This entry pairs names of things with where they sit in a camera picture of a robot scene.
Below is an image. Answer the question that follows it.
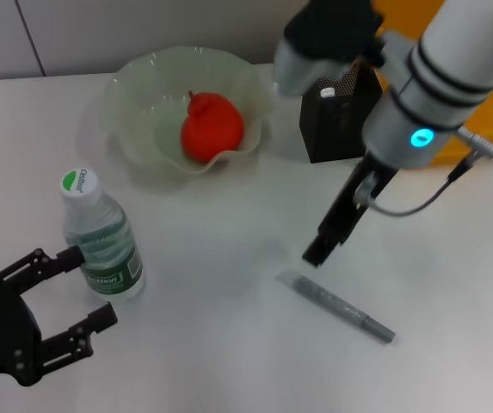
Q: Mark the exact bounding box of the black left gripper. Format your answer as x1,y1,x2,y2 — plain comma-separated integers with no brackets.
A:
0,244,119,387

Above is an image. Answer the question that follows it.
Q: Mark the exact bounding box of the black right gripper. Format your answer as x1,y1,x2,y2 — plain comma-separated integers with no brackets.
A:
301,150,402,270

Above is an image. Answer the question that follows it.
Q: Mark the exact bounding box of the clear water bottle green label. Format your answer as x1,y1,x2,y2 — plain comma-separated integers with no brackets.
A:
59,167,147,303

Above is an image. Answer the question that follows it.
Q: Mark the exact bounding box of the orange fruit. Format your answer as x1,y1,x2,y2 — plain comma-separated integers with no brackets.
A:
180,89,246,164

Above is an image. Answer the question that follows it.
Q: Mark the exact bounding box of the grey marker pen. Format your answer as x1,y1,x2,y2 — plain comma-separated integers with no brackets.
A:
274,268,397,344

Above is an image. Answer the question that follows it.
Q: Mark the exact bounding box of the black mesh pen holder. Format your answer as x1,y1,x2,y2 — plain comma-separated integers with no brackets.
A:
298,59,385,164

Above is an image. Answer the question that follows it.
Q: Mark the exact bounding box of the pale green glass fruit plate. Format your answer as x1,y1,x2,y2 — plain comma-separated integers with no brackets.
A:
102,46,275,176

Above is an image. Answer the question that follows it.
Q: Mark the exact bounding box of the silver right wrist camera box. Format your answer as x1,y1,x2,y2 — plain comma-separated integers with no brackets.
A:
273,0,387,98

